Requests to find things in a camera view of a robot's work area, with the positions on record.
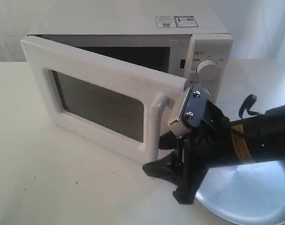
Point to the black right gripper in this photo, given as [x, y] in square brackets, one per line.
[194, 153]

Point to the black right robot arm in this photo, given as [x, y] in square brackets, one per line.
[257, 139]

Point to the white Midea microwave oven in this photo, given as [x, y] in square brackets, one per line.
[173, 45]

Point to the lower white control knob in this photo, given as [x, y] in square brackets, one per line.
[208, 92]

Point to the white control knob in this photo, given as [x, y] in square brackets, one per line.
[208, 70]
[208, 92]

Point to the upper white control knob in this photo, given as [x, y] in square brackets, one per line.
[208, 70]

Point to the round steel tray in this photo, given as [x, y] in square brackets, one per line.
[252, 194]

